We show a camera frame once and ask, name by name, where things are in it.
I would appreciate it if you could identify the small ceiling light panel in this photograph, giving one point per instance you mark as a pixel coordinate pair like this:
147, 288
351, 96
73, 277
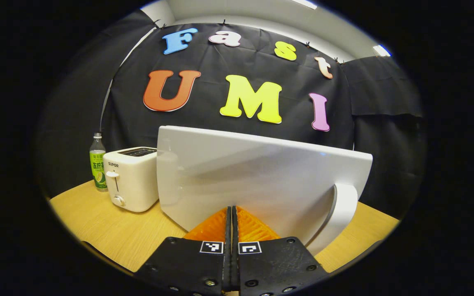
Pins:
382, 50

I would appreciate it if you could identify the white microwave oven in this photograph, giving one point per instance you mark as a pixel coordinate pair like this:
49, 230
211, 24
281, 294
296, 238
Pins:
241, 172

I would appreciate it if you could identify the green label drink bottle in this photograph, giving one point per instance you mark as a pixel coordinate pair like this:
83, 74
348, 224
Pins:
98, 168

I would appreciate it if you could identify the long ceiling light panel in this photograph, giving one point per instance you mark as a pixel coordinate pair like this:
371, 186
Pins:
305, 3

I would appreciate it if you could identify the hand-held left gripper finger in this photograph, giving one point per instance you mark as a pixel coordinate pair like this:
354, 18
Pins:
235, 263
227, 263

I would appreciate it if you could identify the black backdrop cloth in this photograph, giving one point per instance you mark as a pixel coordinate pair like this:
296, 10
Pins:
212, 57

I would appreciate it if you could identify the white toaster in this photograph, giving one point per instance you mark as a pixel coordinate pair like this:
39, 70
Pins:
134, 185

